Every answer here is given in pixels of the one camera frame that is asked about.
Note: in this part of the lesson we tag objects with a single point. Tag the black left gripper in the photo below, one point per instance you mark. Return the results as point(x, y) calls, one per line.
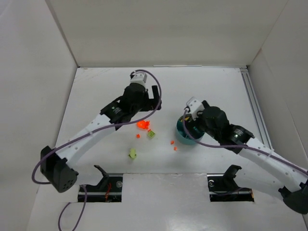
point(151, 102)

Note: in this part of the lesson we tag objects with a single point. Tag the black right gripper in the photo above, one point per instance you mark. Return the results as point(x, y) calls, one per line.
point(200, 119)

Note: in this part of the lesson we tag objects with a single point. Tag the lime green square lego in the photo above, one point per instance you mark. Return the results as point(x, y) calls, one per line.
point(151, 134)

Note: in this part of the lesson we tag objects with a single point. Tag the lime green figure lego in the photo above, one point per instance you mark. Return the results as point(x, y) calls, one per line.
point(132, 153)

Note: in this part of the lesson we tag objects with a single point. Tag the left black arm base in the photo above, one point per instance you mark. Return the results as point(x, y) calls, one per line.
point(58, 173)

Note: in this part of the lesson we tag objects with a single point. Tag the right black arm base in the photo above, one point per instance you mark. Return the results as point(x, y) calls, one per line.
point(297, 200)

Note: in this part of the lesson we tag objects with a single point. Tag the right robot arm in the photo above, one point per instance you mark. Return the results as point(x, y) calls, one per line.
point(276, 176)

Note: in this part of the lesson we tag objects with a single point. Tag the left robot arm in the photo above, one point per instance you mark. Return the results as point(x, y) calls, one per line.
point(96, 130)

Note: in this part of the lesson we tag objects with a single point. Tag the teal round divided container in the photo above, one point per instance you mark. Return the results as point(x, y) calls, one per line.
point(185, 138)

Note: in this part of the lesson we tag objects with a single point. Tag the orange funnel lego piece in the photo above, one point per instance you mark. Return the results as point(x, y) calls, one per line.
point(143, 124)

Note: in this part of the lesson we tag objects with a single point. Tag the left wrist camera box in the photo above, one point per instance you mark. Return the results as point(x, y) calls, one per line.
point(138, 78)

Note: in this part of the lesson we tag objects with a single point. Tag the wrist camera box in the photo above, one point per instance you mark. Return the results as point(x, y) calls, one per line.
point(194, 106)
point(138, 78)

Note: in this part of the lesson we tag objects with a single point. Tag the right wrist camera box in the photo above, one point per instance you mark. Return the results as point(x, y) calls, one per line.
point(194, 106)

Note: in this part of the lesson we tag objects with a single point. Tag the aluminium rail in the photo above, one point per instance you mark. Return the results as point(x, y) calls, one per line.
point(261, 126)

